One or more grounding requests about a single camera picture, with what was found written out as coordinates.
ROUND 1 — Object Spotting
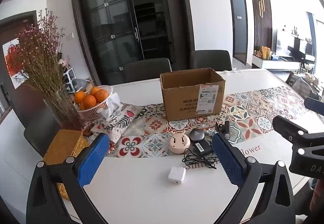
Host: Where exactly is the person's right hand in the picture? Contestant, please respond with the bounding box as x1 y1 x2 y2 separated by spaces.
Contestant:
310 178 324 217

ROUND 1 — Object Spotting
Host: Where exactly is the white plastic fruit basket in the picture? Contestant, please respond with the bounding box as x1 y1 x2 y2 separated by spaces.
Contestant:
73 85 113 121

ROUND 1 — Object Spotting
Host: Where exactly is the yellow woven box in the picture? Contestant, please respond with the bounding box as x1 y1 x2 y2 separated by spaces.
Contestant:
43 129 90 200

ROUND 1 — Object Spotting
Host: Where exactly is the pink round toy head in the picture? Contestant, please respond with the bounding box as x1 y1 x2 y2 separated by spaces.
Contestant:
169 132 191 155

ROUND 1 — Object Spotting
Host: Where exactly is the grey earbud case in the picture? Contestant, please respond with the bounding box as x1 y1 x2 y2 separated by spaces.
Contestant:
189 128 207 141

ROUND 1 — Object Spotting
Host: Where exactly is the white patterned tablecloth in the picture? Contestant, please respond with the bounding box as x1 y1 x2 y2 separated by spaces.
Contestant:
61 68 319 224

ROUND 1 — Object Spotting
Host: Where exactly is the black television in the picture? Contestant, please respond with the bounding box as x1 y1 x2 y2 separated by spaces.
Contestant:
287 37 315 59

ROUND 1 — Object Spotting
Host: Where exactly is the white sideboard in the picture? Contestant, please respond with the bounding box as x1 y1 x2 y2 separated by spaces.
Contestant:
252 54 304 71

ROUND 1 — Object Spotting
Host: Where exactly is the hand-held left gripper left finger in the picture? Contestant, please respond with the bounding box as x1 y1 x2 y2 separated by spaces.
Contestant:
26 132 110 224

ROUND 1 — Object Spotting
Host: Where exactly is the plain black adapter with cable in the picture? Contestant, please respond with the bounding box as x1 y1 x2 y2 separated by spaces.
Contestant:
216 120 231 136

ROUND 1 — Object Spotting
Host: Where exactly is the dark chair with cushion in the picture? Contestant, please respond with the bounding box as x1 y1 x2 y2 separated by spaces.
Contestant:
286 72 321 100

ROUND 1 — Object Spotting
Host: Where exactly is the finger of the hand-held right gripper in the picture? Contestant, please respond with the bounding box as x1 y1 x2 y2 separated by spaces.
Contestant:
304 98 324 114
272 116 324 149

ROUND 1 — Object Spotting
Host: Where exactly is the dark interior door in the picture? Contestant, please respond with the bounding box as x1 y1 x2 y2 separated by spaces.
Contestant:
229 0 248 65

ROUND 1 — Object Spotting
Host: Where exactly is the red door decoration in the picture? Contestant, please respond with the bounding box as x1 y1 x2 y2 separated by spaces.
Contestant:
5 43 26 75

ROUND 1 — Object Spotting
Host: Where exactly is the brown wooden door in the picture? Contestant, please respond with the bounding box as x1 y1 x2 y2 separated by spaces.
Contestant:
0 12 38 118

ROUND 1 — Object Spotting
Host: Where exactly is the labelled black adapter with cable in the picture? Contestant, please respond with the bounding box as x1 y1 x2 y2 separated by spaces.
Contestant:
182 142 218 170

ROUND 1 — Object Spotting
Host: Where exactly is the cluttered white shelf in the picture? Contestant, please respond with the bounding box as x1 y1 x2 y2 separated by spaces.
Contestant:
59 56 89 93

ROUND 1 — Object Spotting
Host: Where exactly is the dark grey chair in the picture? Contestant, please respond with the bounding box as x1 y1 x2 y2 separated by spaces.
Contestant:
24 108 64 157
123 58 173 84
190 50 233 72

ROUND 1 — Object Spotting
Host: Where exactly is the brown cardboard box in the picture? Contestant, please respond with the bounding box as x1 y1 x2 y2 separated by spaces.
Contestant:
159 68 226 122

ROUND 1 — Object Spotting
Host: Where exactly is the dark glass cabinet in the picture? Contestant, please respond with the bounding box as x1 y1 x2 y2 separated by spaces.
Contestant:
69 0 195 85

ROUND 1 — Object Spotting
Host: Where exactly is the glass vase with dried flowers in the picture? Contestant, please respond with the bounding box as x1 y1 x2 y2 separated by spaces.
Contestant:
16 9 66 103

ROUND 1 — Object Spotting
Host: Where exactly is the floral fabric tissue cover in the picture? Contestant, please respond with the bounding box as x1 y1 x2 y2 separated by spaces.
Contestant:
95 104 142 143

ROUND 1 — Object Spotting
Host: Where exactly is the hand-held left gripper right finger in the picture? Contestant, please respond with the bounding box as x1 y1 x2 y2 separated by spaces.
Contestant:
211 132 296 224

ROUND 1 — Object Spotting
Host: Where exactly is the white square charger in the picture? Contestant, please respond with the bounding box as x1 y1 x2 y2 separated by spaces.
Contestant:
168 166 186 185

